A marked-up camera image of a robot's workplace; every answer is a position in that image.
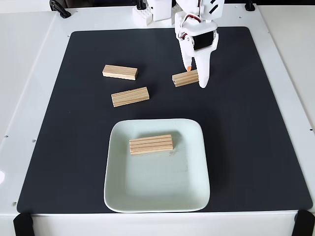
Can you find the grooved wooden block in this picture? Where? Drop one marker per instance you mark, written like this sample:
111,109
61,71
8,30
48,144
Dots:
184,78
151,144

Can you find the striped wooden block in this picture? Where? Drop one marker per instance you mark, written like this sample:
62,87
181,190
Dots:
130,96

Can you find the smooth wooden block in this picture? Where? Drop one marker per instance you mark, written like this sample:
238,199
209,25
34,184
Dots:
119,72

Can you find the pale green square plate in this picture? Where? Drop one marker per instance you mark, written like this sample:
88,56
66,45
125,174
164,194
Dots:
157,179

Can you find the black table clamp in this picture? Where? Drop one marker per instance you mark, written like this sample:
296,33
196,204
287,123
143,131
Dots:
60,9
249,6

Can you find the black base clamp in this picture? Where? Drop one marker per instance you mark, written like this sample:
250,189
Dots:
140,3

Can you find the black rubber mat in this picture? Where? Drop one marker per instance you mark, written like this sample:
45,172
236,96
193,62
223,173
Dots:
73,147

